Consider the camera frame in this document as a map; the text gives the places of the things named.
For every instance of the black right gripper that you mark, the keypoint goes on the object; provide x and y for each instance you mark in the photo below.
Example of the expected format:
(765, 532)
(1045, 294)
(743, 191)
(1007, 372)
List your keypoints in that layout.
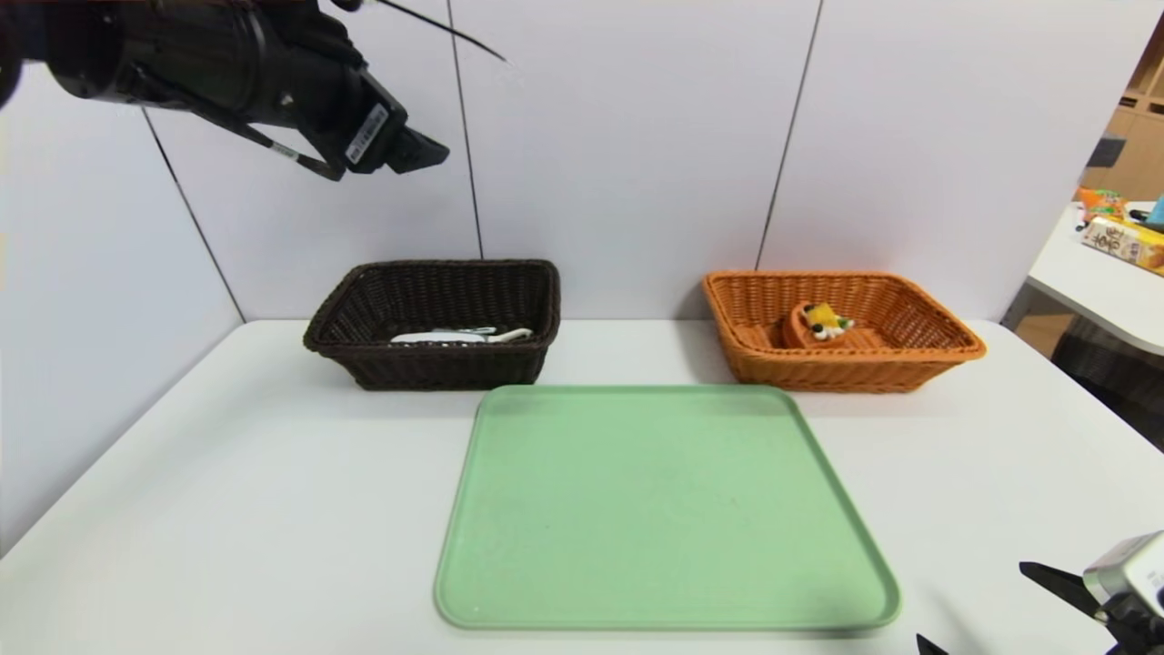
(1137, 637)

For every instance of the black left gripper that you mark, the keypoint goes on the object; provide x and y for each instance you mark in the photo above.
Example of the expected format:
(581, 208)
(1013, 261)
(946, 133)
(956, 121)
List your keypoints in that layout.
(371, 136)

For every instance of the white pen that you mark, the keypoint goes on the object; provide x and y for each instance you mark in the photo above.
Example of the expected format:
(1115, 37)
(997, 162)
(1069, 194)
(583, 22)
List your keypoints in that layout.
(464, 329)

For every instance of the white rectangular case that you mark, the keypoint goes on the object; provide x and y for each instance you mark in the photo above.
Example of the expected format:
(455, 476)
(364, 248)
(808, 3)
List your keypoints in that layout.
(436, 338)

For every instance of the toy waffle fruit slice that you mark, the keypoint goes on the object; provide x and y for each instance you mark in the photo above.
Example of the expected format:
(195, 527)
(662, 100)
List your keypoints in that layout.
(805, 329)

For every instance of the dark brown wicker basket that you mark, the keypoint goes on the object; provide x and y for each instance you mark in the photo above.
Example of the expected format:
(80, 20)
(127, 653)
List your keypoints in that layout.
(436, 368)

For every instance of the orange wicker basket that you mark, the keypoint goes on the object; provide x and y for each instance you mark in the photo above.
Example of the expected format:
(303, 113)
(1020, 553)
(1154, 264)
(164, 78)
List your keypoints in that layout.
(818, 373)

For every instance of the green plastic tray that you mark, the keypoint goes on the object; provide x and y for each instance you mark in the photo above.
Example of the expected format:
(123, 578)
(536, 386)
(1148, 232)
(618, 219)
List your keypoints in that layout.
(664, 509)

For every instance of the white side table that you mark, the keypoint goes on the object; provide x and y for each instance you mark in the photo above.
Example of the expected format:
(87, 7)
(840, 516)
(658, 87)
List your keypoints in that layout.
(1091, 282)

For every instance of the yellow snack box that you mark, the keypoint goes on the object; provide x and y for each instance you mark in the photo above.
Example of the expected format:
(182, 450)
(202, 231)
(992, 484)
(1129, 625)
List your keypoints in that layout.
(1118, 241)

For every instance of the orange snack bag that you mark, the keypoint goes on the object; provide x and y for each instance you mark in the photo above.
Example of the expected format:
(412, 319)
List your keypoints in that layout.
(1100, 202)

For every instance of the light blue object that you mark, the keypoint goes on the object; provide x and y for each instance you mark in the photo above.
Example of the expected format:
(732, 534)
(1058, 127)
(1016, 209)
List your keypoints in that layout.
(1155, 211)

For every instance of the wooden shelf unit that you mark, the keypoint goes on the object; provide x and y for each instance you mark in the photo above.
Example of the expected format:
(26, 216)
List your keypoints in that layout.
(1141, 136)

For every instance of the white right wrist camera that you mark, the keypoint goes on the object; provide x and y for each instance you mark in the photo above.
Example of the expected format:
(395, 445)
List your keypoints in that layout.
(1132, 569)

